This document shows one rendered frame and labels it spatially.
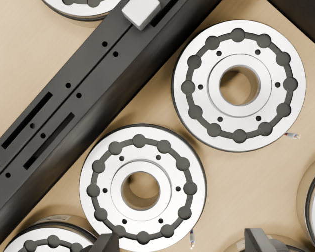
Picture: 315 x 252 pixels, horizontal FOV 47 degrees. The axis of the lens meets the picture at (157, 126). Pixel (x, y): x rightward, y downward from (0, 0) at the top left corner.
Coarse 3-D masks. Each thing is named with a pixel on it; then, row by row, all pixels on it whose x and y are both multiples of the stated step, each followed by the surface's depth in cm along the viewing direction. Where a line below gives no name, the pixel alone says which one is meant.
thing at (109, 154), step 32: (128, 128) 28; (160, 128) 28; (96, 160) 29; (128, 160) 28; (160, 160) 28; (192, 160) 28; (96, 192) 29; (192, 192) 28; (96, 224) 29; (128, 224) 29; (160, 224) 28; (192, 224) 28
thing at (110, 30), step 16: (128, 0) 21; (112, 16) 21; (96, 32) 21; (112, 32) 21; (80, 48) 21; (96, 48) 21; (64, 64) 22; (80, 64) 21; (96, 64) 21; (64, 80) 22; (80, 80) 21; (64, 96) 22; (32, 112) 22; (48, 112) 22; (16, 128) 22; (32, 128) 22; (0, 144) 22; (16, 144) 22; (0, 160) 22
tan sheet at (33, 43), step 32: (0, 0) 32; (32, 0) 32; (0, 32) 32; (32, 32) 32; (64, 32) 32; (0, 64) 32; (32, 64) 32; (0, 96) 32; (32, 96) 32; (0, 128) 32
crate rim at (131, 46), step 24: (168, 0) 21; (168, 24) 21; (120, 48) 21; (144, 48) 21; (96, 72) 21; (120, 72) 21; (72, 96) 22; (96, 96) 21; (48, 120) 22; (72, 120) 22; (48, 144) 23; (24, 168) 22; (0, 192) 22
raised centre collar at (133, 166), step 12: (120, 168) 28; (132, 168) 28; (144, 168) 28; (156, 168) 28; (120, 180) 28; (156, 180) 28; (168, 180) 28; (120, 192) 28; (168, 192) 28; (120, 204) 28; (156, 204) 28; (168, 204) 28; (132, 216) 28; (144, 216) 28; (156, 216) 28
